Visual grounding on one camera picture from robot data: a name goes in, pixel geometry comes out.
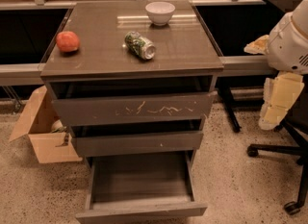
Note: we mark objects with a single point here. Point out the black office chair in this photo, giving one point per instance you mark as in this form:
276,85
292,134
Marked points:
296,119

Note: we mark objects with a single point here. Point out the grey top drawer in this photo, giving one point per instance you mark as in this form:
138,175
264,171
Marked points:
133,109

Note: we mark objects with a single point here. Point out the red apple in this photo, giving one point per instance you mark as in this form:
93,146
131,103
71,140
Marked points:
67,41

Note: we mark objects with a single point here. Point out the white object in box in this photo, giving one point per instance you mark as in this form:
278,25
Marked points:
57,126

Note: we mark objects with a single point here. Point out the grey middle drawer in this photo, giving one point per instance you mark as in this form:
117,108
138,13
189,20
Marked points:
137,144

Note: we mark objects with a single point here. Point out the grey open bottom drawer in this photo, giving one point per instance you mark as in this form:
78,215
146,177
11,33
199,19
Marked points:
133,188

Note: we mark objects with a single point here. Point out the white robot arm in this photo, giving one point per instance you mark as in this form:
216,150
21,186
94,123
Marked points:
286,49

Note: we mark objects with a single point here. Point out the dark grey drawer cabinet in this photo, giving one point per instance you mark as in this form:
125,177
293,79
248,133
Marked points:
133,87

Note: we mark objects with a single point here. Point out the green soda can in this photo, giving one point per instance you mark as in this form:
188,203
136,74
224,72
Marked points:
140,46

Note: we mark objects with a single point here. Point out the white ceramic bowl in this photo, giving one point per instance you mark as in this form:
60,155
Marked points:
160,13

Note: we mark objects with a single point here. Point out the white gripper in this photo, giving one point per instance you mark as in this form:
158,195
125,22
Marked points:
286,49

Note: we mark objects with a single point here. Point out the open cardboard box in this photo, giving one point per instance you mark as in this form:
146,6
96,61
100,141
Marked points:
35,122

